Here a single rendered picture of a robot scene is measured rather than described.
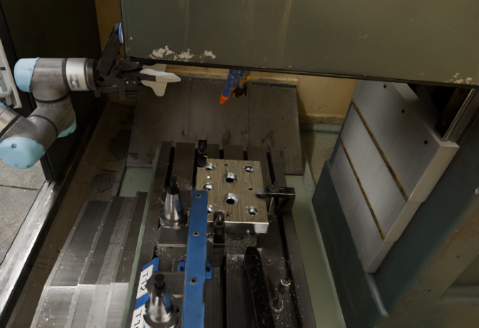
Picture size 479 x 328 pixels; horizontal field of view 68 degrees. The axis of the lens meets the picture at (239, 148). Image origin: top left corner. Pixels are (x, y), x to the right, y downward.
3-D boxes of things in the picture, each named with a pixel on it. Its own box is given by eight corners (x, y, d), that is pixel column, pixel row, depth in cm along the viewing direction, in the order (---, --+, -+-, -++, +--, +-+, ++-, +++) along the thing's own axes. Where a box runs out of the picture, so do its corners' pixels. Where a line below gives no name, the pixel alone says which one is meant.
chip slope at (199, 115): (118, 192, 161) (112, 148, 144) (142, 110, 212) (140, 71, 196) (308, 200, 170) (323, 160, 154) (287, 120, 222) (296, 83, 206)
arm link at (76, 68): (70, 52, 83) (63, 68, 77) (91, 52, 84) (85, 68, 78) (77, 80, 88) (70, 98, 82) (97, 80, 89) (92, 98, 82)
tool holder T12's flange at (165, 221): (187, 229, 78) (187, 222, 77) (159, 231, 77) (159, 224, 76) (186, 207, 83) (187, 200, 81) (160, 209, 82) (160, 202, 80)
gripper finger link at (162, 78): (181, 96, 85) (146, 88, 87) (180, 74, 81) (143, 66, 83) (176, 103, 83) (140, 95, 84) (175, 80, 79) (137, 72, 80)
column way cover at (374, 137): (361, 276, 108) (439, 145, 76) (325, 170, 145) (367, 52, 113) (376, 277, 109) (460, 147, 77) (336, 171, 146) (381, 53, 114)
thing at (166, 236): (152, 247, 73) (152, 244, 72) (155, 226, 77) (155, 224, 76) (187, 248, 74) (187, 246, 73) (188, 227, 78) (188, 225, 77)
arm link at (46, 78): (30, 84, 87) (19, 51, 81) (78, 83, 88) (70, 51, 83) (20, 101, 81) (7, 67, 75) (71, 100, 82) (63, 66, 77)
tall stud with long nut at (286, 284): (273, 309, 97) (281, 284, 89) (271, 299, 100) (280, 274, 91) (282, 309, 98) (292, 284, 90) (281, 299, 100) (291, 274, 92)
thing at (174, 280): (144, 299, 64) (143, 296, 64) (148, 272, 68) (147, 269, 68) (182, 299, 65) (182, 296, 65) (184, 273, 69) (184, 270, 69)
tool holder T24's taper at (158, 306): (172, 323, 60) (172, 303, 56) (146, 322, 60) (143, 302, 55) (175, 297, 63) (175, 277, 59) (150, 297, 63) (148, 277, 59)
